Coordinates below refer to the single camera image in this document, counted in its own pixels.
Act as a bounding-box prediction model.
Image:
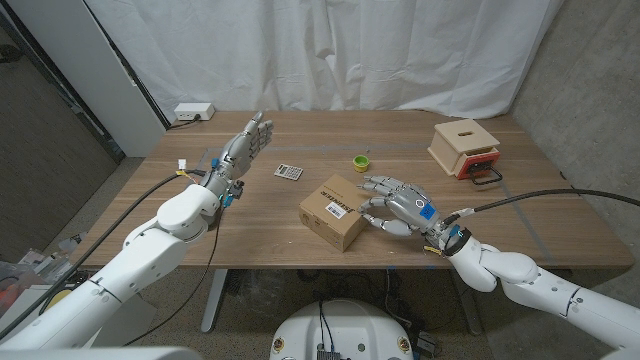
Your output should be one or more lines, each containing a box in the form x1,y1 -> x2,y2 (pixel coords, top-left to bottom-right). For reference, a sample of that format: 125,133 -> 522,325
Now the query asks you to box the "white power strip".
173,102 -> 216,122

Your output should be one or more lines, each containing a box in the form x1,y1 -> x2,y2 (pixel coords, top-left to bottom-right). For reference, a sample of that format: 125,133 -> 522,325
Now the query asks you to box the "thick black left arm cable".
0,168 -> 207,341

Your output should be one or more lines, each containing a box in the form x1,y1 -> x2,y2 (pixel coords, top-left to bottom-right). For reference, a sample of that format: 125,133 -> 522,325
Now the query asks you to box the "yellow black pendant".
39,289 -> 71,315

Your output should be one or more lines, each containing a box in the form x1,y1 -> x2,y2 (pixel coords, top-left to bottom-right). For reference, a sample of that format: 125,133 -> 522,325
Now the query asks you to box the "white leaning panel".
7,0 -> 168,159

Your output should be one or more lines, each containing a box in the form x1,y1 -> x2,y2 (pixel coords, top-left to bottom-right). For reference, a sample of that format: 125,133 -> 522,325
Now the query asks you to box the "grey floor power adapter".
416,329 -> 442,357

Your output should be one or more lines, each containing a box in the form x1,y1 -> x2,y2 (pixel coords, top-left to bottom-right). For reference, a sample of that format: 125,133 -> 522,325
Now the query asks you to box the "grey metal table leg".
451,279 -> 484,337
200,268 -> 230,334

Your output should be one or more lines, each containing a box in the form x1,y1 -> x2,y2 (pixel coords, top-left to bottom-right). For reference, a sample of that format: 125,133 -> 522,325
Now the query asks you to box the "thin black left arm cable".
122,207 -> 225,348

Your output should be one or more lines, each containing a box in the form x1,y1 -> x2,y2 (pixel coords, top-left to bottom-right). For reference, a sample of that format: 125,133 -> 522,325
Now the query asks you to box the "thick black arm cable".
0,168 -> 207,341
443,187 -> 640,226

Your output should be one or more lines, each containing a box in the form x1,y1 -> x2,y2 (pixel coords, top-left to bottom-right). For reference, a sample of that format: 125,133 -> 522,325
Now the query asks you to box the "white fabric curtain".
84,0 -> 566,120

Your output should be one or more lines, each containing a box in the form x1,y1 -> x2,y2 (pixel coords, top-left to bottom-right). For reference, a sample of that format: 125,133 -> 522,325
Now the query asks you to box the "small grey calculator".
273,163 -> 305,182

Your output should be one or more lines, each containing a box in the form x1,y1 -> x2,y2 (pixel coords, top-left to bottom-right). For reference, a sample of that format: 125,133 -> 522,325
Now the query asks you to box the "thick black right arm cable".
443,187 -> 640,226

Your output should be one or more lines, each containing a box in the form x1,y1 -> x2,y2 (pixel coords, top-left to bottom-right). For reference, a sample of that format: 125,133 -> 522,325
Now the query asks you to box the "brown cardboard packing box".
298,173 -> 374,253

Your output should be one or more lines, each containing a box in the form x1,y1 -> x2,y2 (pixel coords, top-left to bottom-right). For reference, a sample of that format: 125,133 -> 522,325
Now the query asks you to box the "wooden slotted box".
427,118 -> 501,176

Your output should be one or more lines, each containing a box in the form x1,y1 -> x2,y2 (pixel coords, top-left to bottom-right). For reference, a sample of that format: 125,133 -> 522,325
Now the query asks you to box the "red drawer with black handle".
455,148 -> 504,187

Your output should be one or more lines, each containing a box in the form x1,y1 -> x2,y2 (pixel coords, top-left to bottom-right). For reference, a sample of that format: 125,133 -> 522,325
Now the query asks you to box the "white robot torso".
269,298 -> 415,360

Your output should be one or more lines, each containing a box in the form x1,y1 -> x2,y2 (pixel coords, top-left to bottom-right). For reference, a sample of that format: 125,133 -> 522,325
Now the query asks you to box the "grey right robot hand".
353,173 -> 454,245

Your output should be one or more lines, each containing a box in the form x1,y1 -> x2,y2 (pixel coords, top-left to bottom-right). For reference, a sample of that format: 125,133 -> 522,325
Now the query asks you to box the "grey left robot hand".
202,110 -> 275,197

